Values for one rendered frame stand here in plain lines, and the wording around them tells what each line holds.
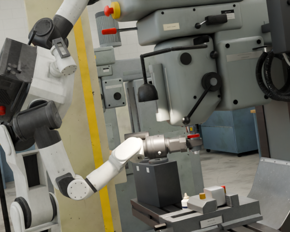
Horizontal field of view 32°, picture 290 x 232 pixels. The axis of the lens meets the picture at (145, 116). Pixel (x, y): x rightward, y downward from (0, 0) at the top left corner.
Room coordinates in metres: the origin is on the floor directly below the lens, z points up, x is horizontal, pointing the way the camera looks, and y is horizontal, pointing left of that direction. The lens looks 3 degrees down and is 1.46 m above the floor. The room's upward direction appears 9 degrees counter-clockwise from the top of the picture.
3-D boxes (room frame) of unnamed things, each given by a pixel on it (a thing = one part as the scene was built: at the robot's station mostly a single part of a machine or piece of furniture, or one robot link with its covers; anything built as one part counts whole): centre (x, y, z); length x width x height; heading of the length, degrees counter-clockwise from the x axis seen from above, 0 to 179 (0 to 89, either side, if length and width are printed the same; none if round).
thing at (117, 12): (1.83, 0.05, 1.76); 0.06 x 0.02 x 0.06; 18
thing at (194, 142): (1.87, -0.17, 1.24); 0.06 x 0.02 x 0.03; 86
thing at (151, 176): (2.31, -0.01, 1.04); 0.22 x 0.12 x 0.20; 27
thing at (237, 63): (1.96, -0.36, 1.47); 0.24 x 0.19 x 0.26; 18
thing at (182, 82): (1.90, -0.17, 1.47); 0.21 x 0.19 x 0.32; 18
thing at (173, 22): (1.92, -0.21, 1.68); 0.34 x 0.24 x 0.10; 108
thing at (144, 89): (1.78, -0.02, 1.45); 0.07 x 0.07 x 0.06
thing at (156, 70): (1.87, -0.07, 1.45); 0.04 x 0.04 x 0.21; 18
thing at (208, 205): (1.78, -0.15, 1.03); 0.12 x 0.06 x 0.04; 21
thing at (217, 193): (1.80, -0.20, 1.05); 0.06 x 0.05 x 0.06; 21
